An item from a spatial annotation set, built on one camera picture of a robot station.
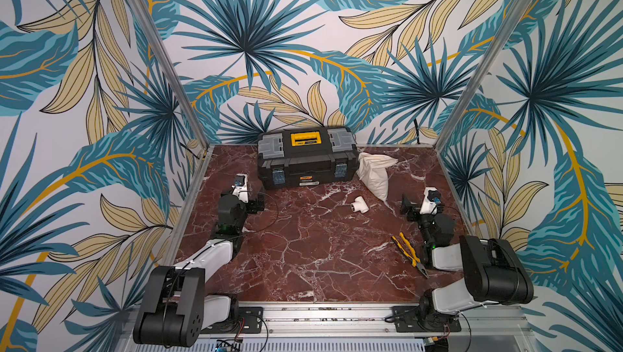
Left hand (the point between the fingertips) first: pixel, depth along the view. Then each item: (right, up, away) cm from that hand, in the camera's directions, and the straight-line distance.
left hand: (248, 189), depth 87 cm
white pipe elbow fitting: (+42, -7, +9) cm, 44 cm away
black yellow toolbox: (+21, +12, +6) cm, 25 cm away
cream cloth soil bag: (+46, +7, +3) cm, 46 cm away
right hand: (+56, -2, +1) cm, 56 cm away
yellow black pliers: (+59, -24, -2) cm, 64 cm away
